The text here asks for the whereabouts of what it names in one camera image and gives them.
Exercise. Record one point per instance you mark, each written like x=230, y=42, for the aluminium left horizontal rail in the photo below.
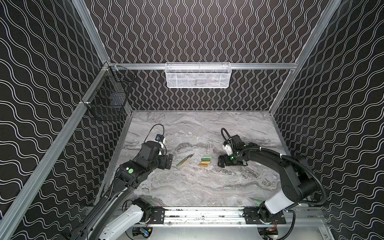
x=28, y=193

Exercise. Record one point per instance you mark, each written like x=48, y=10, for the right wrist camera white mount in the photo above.
x=233, y=145

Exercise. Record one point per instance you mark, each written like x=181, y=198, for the aluminium corner frame post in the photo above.
x=89, y=25
x=314, y=37

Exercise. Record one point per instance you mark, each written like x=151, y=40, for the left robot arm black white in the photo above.
x=152, y=156

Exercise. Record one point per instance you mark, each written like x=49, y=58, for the aluminium back horizontal rail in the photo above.
x=234, y=66

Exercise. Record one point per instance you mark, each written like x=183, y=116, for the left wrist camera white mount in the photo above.
x=161, y=140

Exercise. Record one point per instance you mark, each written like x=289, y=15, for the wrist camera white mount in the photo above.
x=161, y=140
x=233, y=145

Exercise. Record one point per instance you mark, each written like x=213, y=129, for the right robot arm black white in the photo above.
x=299, y=185

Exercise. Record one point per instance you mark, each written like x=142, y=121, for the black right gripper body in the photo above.
x=229, y=160

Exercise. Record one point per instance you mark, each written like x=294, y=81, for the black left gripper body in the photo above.
x=167, y=160

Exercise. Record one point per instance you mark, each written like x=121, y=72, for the green pen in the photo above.
x=191, y=155

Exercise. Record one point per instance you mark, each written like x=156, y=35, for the aluminium corner frame post right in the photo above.
x=314, y=37

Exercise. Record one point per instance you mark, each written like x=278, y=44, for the white wire mesh basket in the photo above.
x=198, y=78

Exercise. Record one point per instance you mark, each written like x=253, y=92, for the aluminium corner frame post left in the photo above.
x=89, y=25

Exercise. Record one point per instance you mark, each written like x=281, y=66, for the black wire basket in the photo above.
x=109, y=102

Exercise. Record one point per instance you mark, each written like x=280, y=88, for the aluminium horizontal rail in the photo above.
x=28, y=193
x=234, y=66

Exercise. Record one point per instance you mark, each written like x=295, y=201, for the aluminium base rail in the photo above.
x=193, y=217

